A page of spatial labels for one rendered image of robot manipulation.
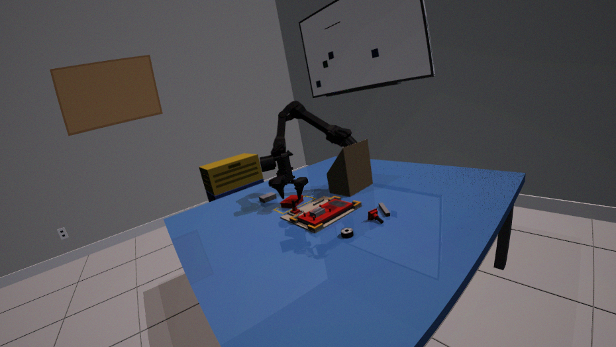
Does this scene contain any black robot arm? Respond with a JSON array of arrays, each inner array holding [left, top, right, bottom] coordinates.
[[260, 101, 357, 189]]

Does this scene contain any black toy car wheel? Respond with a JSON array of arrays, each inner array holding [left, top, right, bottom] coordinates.
[[341, 227, 353, 238]]

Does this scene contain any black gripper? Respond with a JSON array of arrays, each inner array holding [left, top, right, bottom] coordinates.
[[268, 166, 308, 200]]

